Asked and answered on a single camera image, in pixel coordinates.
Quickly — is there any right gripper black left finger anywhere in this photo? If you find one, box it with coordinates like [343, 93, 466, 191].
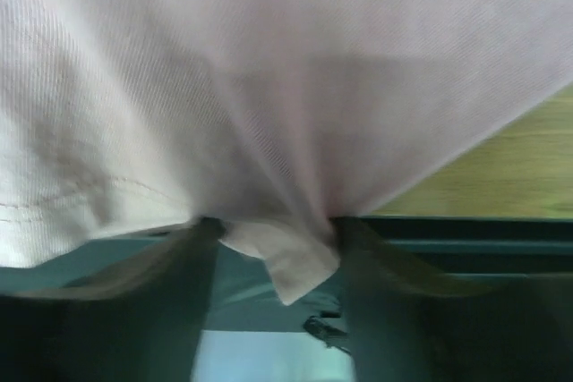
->
[1, 218, 224, 381]

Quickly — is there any dusty pink printed t-shirt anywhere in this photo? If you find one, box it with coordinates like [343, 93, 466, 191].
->
[1, 0, 572, 304]

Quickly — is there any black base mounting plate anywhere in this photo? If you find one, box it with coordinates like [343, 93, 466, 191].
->
[1, 216, 572, 332]

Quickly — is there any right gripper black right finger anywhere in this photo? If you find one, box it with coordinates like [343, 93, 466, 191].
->
[333, 217, 572, 381]

